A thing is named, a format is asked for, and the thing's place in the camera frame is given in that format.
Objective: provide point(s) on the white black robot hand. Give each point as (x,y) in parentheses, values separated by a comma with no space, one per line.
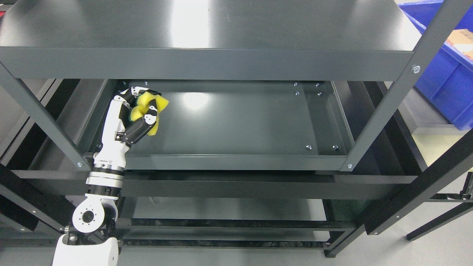
(118,133)

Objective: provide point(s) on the green yellow sponge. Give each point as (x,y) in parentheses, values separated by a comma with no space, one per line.
(147,109)

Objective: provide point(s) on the black metal shelf rack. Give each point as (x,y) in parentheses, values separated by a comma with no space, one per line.
(282,129)

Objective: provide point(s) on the blue plastic bin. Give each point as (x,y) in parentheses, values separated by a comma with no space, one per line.
(447,81)

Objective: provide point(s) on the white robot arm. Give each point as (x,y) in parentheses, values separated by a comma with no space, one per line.
(91,240)

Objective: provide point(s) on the cardboard box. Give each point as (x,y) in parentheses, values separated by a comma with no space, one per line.
(462,40)

